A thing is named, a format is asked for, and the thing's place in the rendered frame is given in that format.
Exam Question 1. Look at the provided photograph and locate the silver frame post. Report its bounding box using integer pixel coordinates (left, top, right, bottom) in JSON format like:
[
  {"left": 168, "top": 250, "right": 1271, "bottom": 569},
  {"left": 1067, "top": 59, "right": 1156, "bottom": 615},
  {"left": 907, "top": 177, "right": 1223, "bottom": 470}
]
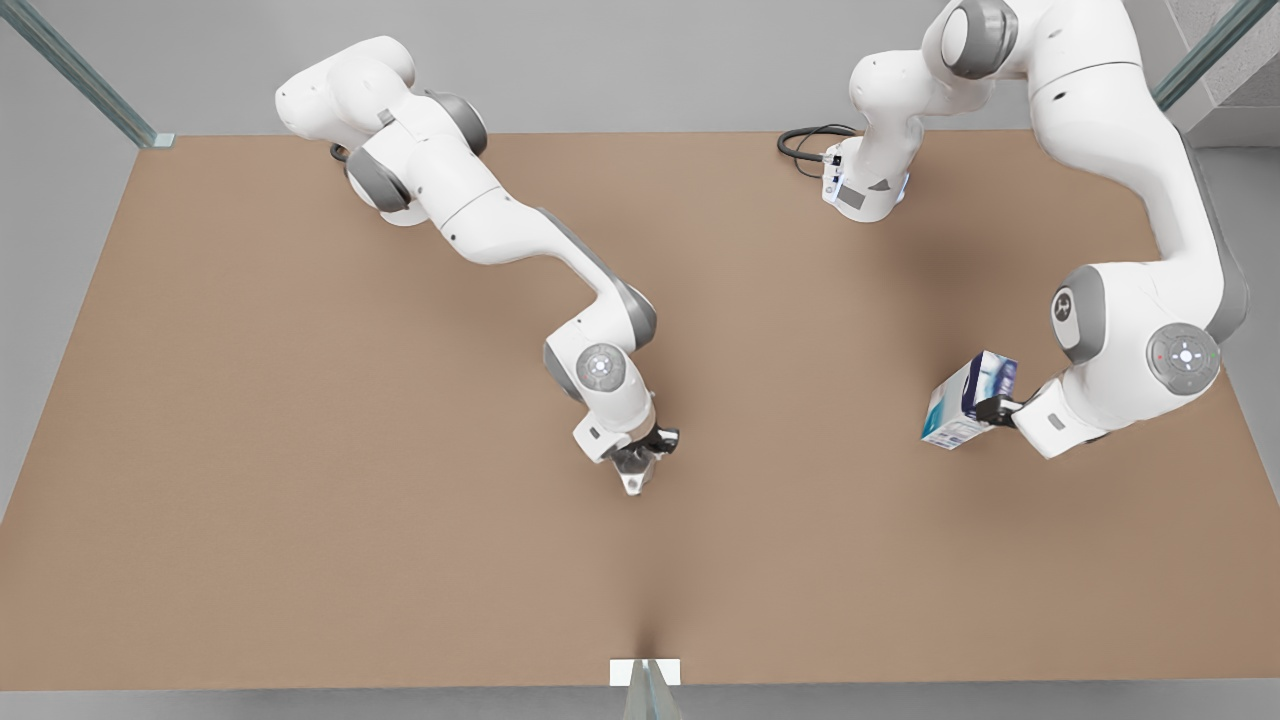
[
  {"left": 610, "top": 659, "right": 683, "bottom": 720},
  {"left": 0, "top": 0, "right": 176, "bottom": 150},
  {"left": 1152, "top": 0, "right": 1280, "bottom": 112}
]

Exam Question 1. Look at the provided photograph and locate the white and blue carton box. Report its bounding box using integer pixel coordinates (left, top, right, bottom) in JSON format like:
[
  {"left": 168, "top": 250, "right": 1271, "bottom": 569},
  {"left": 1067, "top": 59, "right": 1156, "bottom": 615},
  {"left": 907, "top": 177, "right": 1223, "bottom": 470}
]
[{"left": 921, "top": 350, "right": 1020, "bottom": 451}]

